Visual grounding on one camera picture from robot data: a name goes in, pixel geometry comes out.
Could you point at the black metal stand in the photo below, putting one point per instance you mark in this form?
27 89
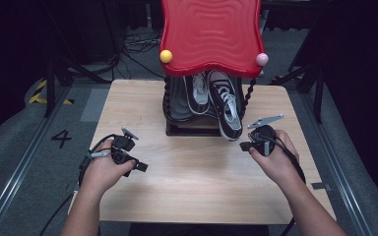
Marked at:
318 91
50 88

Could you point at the person's right hand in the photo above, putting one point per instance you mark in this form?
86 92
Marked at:
280 162

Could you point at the black white canvas sneaker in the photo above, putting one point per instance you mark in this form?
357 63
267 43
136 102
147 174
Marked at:
228 111
198 95

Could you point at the grey tape piece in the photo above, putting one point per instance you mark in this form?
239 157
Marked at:
321 186

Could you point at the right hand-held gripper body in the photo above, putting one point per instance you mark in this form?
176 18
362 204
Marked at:
264 137

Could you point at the yellow black hazard tape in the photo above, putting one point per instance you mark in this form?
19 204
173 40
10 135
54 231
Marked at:
38 95

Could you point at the person's left hand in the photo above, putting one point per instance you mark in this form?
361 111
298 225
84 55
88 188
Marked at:
101 170

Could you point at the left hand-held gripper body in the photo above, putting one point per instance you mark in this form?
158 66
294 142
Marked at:
122 146

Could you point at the grey metal floor rail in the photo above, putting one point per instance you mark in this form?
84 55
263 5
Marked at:
19 170

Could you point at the red and black shoe rack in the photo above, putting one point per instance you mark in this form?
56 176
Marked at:
210 36

